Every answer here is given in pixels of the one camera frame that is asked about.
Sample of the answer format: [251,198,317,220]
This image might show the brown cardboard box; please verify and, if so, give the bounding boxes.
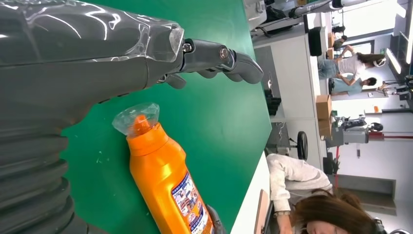
[315,94,333,137]

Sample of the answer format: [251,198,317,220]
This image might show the beige smartphone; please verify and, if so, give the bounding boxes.
[253,189,271,234]

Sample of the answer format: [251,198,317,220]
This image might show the grey workshop machine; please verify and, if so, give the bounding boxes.
[325,116,385,149]

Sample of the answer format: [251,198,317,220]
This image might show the standing person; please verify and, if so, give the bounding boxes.
[317,45,387,87]

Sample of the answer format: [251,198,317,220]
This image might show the orange plastic bottle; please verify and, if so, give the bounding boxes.
[112,102,216,234]

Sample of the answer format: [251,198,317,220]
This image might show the white desk panel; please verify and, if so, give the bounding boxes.
[253,32,327,159]

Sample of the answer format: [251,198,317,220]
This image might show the black bags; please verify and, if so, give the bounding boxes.
[263,88,282,116]

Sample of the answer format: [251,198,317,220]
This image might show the seated person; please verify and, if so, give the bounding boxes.
[331,75,378,97]

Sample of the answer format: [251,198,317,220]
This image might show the black wheel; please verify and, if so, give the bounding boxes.
[296,131,309,161]

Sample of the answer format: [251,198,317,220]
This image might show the grey machine base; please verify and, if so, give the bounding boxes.
[243,0,269,32]

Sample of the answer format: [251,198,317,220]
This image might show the black speaker box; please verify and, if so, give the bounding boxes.
[307,26,323,57]

